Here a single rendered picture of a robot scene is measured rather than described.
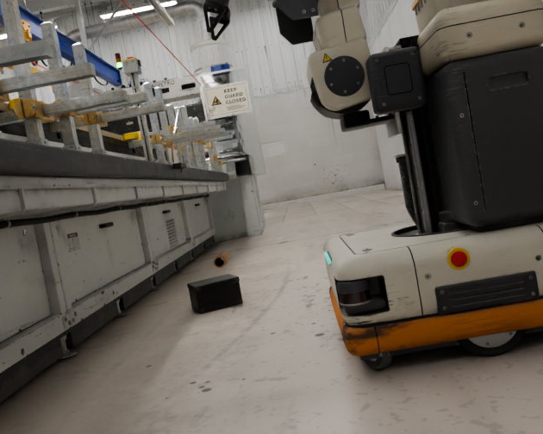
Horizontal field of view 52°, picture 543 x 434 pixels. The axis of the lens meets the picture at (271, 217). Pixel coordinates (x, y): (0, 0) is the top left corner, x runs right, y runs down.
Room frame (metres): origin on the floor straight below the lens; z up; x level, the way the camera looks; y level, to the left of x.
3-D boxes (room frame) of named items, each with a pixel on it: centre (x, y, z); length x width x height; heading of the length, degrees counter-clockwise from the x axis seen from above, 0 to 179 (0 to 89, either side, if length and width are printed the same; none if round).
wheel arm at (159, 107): (2.12, 0.54, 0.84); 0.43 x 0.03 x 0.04; 87
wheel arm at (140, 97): (1.87, 0.55, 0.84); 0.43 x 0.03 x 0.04; 87
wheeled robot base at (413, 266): (1.56, -0.47, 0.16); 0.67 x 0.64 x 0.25; 87
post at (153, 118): (3.08, 0.54, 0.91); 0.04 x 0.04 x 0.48; 87
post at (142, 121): (2.82, 0.55, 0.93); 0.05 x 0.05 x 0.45; 87
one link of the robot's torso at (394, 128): (1.51, -0.30, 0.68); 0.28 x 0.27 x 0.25; 177
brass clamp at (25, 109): (1.60, 0.61, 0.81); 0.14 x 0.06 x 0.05; 177
